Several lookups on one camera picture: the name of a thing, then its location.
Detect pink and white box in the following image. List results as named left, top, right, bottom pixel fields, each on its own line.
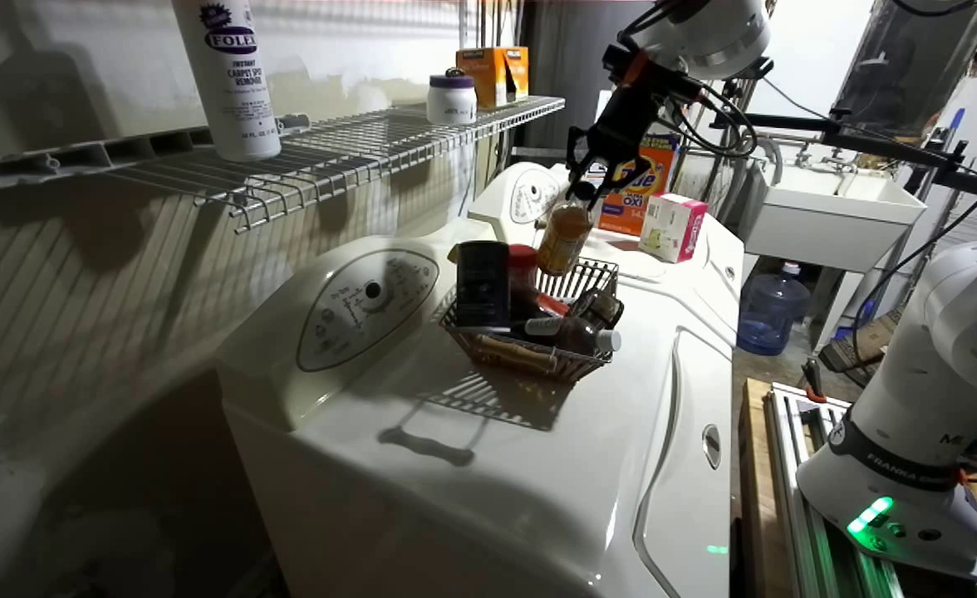
left=637, top=193, right=712, bottom=265

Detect white wire shelf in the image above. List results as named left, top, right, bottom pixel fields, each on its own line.
left=0, top=93, right=567, bottom=235

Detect white dryer machine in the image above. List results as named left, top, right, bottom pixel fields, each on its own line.
left=465, top=161, right=748, bottom=337

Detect wire mesh basket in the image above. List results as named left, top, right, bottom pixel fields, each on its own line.
left=437, top=252, right=627, bottom=387

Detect wooden platform board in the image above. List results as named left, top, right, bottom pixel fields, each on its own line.
left=738, top=375, right=803, bottom=598

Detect dark blue cylindrical canister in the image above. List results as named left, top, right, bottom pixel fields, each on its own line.
left=449, top=239, right=516, bottom=334

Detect aluminium frame rails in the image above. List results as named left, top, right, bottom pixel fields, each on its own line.
left=763, top=378, right=912, bottom=598

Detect black tripod bar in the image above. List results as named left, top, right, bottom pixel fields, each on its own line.
left=706, top=105, right=977, bottom=211

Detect white washing machine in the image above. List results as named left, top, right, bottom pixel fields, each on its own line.
left=215, top=229, right=738, bottom=598

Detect amber liquid glass bottle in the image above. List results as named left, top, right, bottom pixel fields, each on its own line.
left=536, top=197, right=599, bottom=279

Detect orange cardboard box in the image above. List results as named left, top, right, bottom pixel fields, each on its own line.
left=503, top=45, right=536, bottom=104
left=453, top=48, right=510, bottom=113

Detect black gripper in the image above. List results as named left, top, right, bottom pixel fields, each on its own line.
left=561, top=74, right=660, bottom=216

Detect glass jar black lid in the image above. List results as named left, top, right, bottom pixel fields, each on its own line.
left=567, top=286, right=627, bottom=334

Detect grey covered cylinder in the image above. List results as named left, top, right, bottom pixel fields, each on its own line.
left=828, top=0, right=977, bottom=144

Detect red lidded bottle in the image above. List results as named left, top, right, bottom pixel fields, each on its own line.
left=505, top=244, right=545, bottom=295

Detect white jar blue lid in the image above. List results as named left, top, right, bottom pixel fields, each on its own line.
left=424, top=66, right=483, bottom=128

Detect blue water jug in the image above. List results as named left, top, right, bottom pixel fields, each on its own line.
left=733, top=259, right=813, bottom=360

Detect tall white spray bottle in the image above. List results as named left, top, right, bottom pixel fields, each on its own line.
left=168, top=0, right=287, bottom=167

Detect orange Tide detergent box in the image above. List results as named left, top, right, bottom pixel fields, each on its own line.
left=599, top=130, right=682, bottom=239

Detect oval washer control panel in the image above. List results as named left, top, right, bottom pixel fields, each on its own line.
left=292, top=245, right=444, bottom=375

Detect white utility sink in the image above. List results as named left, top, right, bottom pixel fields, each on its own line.
left=744, top=162, right=929, bottom=276

